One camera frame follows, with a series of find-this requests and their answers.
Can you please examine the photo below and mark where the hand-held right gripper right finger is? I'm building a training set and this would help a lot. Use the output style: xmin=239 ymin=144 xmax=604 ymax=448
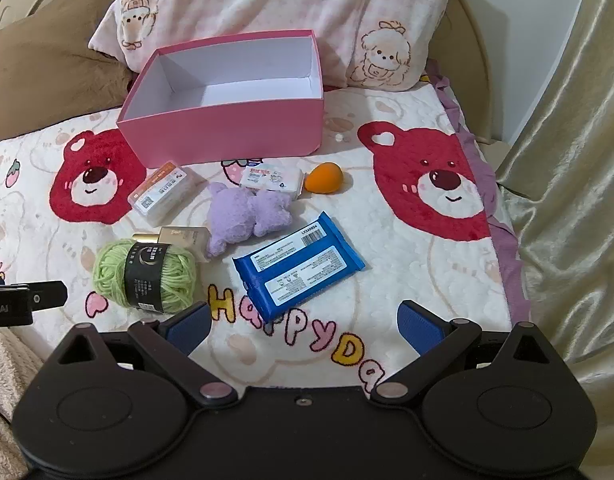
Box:
xmin=371 ymin=299 xmax=564 ymax=406

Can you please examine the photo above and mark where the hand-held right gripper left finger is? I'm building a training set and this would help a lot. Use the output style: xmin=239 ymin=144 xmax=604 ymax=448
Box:
xmin=46 ymin=301 xmax=236 ymax=408

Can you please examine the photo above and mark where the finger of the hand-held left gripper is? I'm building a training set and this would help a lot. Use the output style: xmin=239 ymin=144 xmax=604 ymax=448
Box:
xmin=29 ymin=282 xmax=69 ymax=312

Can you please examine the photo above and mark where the green yarn ball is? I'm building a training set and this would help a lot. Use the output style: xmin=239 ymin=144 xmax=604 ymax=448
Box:
xmin=92 ymin=239 xmax=199 ymax=315

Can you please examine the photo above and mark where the gold cap cosmetic bottle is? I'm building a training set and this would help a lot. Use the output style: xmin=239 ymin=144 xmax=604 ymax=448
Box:
xmin=132 ymin=225 xmax=212 ymax=261

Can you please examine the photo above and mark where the blue wet wipes packet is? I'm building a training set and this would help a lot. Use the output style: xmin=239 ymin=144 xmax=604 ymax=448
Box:
xmin=232 ymin=211 xmax=366 ymax=322

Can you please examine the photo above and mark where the purple plush toy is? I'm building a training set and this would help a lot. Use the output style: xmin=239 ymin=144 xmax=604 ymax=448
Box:
xmin=207 ymin=182 xmax=294 ymax=260

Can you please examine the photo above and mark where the clear plastic box orange label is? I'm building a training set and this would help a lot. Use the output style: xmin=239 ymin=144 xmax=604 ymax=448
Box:
xmin=128 ymin=160 xmax=206 ymax=226

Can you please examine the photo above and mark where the white tissue packet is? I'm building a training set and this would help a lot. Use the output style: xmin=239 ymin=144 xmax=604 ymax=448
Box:
xmin=238 ymin=162 xmax=306 ymax=200

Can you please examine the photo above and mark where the orange makeup sponge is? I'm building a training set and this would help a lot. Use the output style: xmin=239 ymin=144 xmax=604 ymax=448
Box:
xmin=305 ymin=161 xmax=346 ymax=195

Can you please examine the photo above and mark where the pink cardboard box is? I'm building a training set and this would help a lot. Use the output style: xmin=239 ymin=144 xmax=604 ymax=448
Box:
xmin=117 ymin=29 xmax=324 ymax=169

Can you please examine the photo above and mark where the beige fuzzy cloth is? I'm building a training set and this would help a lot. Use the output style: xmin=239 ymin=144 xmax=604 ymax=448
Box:
xmin=0 ymin=327 xmax=46 ymax=480

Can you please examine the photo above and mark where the red bear printed blanket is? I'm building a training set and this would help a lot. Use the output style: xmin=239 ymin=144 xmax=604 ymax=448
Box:
xmin=0 ymin=72 xmax=534 ymax=397

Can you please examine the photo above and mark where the gold satin curtain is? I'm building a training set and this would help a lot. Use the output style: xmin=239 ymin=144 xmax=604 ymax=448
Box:
xmin=496 ymin=0 xmax=614 ymax=413

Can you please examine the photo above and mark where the brown pillow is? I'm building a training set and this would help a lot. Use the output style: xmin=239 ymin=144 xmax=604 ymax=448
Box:
xmin=0 ymin=0 xmax=136 ymax=144

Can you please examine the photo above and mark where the pink printed pillow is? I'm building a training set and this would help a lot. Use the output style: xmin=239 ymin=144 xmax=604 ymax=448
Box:
xmin=89 ymin=0 xmax=460 ymax=92

